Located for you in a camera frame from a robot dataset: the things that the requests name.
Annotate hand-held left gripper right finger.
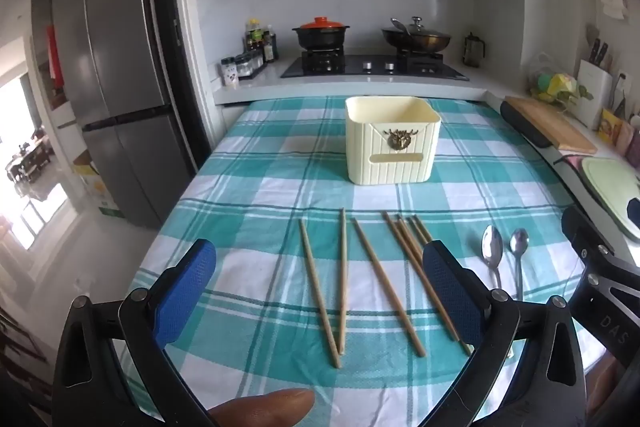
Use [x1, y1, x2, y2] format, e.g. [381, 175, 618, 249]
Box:
[419, 239, 589, 427]

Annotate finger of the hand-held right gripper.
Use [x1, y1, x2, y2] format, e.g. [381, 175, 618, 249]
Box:
[561, 206, 617, 280]

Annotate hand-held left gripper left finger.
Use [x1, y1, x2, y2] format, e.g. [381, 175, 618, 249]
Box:
[50, 238, 218, 427]

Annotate silver metal spoon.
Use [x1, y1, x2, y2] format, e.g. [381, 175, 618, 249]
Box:
[509, 228, 530, 302]
[481, 227, 504, 291]

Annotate cream ribbed utensil container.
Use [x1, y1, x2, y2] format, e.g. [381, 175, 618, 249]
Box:
[345, 96, 442, 185]

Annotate person's left hand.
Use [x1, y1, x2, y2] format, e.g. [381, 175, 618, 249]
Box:
[207, 387, 317, 427]

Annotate green cutting board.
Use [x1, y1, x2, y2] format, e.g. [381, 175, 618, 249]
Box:
[580, 156, 640, 244]

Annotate snack packets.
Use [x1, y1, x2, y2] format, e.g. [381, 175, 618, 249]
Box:
[599, 108, 637, 148]

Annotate wooden cutting board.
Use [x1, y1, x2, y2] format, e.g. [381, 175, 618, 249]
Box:
[504, 96, 599, 154]

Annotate teal plaid tablecloth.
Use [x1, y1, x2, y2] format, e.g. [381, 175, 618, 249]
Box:
[112, 96, 601, 427]

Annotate cardboard box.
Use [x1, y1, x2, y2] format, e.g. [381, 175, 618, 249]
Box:
[74, 151, 127, 219]

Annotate white knife block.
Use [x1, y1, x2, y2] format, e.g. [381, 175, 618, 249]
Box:
[575, 38, 614, 130]

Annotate glass french press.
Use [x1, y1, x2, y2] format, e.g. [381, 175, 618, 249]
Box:
[462, 32, 486, 69]

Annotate grey refrigerator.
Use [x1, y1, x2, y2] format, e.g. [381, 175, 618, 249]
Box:
[51, 0, 199, 230]

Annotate row of spice jars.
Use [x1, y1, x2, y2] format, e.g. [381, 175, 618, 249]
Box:
[219, 51, 266, 88]

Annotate black gas stove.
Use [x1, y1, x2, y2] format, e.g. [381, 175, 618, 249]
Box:
[280, 51, 471, 82]

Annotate wok with glass lid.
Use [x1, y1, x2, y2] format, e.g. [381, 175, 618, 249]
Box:
[381, 16, 453, 54]

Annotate group of sauce bottles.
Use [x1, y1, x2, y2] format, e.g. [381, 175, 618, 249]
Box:
[244, 19, 279, 63]

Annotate black pot with orange lid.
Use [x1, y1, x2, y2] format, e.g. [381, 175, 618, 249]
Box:
[292, 17, 352, 51]

